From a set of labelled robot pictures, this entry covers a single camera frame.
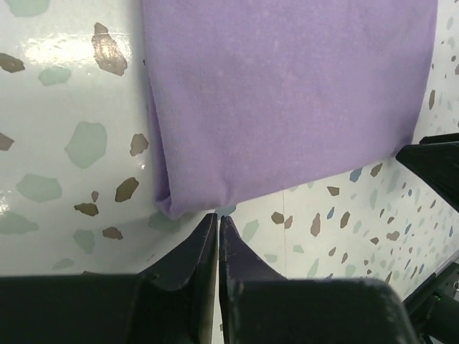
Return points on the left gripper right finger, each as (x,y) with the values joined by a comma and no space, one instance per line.
(259,305)

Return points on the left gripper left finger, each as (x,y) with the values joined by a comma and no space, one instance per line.
(172,301)

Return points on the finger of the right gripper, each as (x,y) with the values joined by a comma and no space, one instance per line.
(435,160)

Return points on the purple t-shirt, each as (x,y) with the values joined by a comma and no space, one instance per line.
(253,97)

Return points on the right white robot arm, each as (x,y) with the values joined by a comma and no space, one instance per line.
(432,307)

